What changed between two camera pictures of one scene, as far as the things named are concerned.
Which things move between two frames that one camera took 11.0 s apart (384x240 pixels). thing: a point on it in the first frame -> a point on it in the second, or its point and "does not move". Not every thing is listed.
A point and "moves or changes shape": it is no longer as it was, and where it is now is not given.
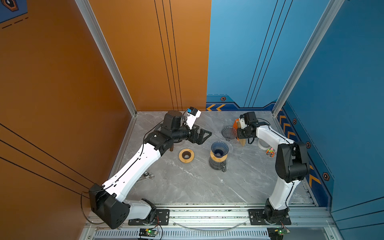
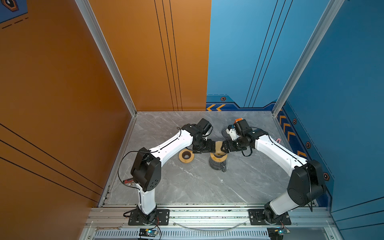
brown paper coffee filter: x=242 y=141 moves or changes shape
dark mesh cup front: x=218 y=165 does not move
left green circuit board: x=147 y=232 does not move
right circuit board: x=277 y=233 does not move
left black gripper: x=199 y=140 -> x=210 y=147
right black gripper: x=239 y=136 -> x=224 y=144
